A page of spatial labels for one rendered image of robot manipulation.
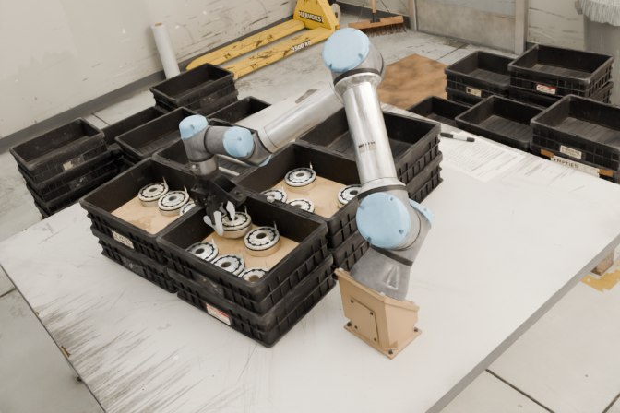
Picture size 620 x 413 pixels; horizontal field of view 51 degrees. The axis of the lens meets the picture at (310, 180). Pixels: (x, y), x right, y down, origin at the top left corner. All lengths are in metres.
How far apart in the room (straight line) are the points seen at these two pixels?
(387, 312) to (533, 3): 3.49
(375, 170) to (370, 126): 0.11
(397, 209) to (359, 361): 0.45
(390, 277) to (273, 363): 0.39
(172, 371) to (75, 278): 0.59
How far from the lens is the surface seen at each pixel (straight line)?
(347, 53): 1.57
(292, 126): 1.76
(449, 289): 1.87
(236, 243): 1.93
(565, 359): 2.65
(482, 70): 3.83
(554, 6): 4.73
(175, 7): 5.40
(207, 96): 3.64
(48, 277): 2.32
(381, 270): 1.59
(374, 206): 1.45
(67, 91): 5.15
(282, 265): 1.66
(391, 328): 1.64
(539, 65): 3.57
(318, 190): 2.08
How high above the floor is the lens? 1.98
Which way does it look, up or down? 32 degrees down
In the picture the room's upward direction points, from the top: 11 degrees counter-clockwise
